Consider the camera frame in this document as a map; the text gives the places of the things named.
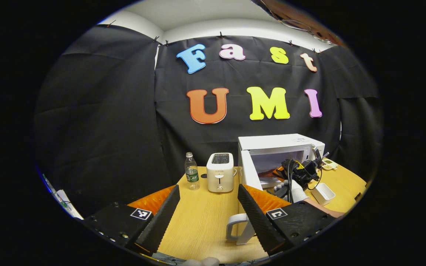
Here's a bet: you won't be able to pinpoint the row of backdrop clips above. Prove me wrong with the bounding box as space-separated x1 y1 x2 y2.
106 19 322 54

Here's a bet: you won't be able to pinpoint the person's head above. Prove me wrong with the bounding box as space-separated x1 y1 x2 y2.
252 0 347 47

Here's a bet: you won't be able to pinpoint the black backdrop cloth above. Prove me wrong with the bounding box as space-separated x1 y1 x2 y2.
34 24 383 218

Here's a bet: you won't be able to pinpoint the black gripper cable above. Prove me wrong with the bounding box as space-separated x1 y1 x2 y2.
285 158 323 202

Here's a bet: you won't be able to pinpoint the small white rectangular dish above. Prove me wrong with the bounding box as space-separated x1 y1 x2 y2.
311 182 336 206

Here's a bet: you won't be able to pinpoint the white microwave oven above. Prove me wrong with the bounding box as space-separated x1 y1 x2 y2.
226 134 325 245

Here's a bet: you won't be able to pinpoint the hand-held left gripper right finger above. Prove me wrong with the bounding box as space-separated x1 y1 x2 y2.
237 184 337 256

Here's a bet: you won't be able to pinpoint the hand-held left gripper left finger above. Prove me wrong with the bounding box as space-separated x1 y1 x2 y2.
82 185 181 255

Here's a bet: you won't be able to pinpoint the eyeglasses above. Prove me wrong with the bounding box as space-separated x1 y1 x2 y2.
280 18 334 45

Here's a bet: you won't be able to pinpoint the clear water bottle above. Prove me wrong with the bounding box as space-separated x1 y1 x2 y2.
184 151 201 191

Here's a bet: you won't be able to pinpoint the white toaster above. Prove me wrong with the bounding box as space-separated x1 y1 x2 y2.
206 153 238 193

